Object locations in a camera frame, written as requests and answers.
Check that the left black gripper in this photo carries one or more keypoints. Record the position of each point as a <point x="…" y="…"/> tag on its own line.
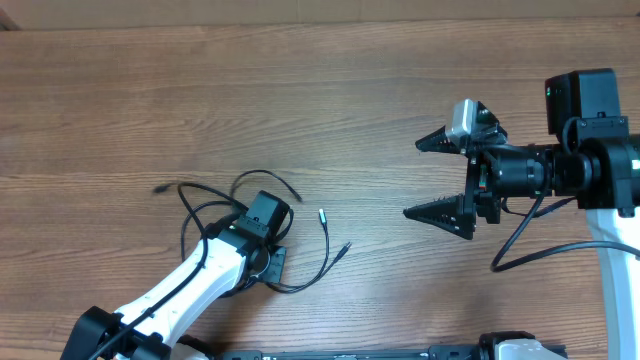
<point x="273" y="273"/>

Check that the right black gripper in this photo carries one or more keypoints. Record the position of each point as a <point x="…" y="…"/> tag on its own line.
<point x="480" y="188"/>

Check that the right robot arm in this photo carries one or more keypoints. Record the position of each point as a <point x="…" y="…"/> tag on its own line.
<point x="593" y="163"/>

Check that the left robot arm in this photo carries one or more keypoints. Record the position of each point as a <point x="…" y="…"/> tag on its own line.
<point x="242" y="251"/>

